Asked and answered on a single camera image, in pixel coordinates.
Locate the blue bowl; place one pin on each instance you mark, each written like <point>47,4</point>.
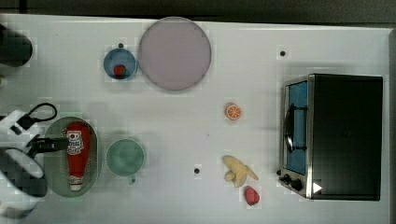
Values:
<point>120,56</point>

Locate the red strawberry toy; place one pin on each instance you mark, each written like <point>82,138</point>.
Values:
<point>252,197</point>

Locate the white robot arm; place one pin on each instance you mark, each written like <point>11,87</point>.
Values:
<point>23,179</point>

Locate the black oven door handle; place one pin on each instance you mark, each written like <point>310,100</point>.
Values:
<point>288,128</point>

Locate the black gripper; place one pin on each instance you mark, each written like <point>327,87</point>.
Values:
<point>43,145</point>

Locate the green metal cup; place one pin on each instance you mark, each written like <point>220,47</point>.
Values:
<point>125,158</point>

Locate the orange slice toy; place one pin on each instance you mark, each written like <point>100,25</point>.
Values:
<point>233,112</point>

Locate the peeled banana toy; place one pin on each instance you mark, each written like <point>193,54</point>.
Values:
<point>238,171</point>

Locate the large grey round plate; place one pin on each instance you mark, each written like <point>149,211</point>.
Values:
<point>174,53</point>

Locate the green oval strainer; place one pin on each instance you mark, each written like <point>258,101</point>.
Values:
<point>56,163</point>

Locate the black toaster oven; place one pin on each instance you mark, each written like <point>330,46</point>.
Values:
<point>342,130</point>

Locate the small strawberry in bowl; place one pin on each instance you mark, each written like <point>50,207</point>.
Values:
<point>120,71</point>

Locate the red ketchup bottle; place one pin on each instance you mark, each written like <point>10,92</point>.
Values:
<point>78,150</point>

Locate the black cylinder holder upper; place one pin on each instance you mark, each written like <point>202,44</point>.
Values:
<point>15,49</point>

